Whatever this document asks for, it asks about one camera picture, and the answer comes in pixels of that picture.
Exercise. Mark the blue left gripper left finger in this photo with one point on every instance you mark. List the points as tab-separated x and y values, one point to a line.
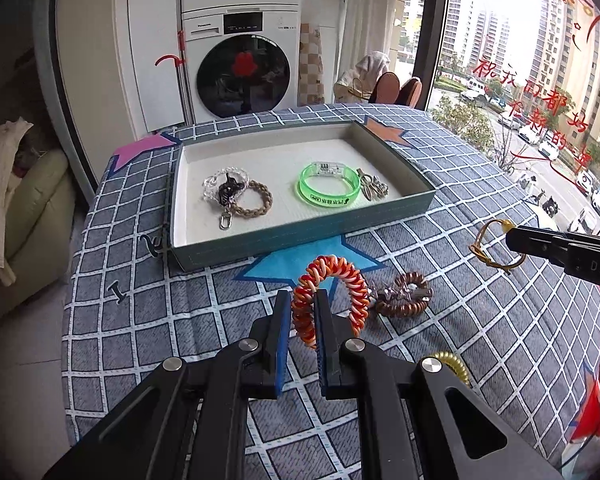
277	342

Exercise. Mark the checkered beige towel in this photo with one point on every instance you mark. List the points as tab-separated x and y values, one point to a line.
311	88

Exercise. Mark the black hairpin near tray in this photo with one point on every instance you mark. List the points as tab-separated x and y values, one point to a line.
156	246

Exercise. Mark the green translucent bangle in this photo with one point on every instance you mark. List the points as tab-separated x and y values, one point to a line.
328	184

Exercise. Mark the silver charm pendant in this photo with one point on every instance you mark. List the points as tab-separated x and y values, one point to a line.
371	187

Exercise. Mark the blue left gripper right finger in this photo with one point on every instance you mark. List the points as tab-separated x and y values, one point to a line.
327	347

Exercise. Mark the small black hairpin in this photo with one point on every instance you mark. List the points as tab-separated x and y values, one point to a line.
118	293

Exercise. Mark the brown chair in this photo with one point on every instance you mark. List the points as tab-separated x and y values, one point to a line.
410	93
386	89

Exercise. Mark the white washing machine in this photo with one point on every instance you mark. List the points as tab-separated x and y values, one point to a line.
242	59

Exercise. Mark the teal jewelry tray box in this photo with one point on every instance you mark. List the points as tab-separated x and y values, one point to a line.
275	158

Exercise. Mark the black hair clip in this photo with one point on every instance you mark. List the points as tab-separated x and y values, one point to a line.
230	189

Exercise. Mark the brown spiral tie with stars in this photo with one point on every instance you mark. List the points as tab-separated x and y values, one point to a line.
408	295

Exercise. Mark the blue grid bedsheet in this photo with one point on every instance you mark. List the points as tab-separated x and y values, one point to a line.
530	338

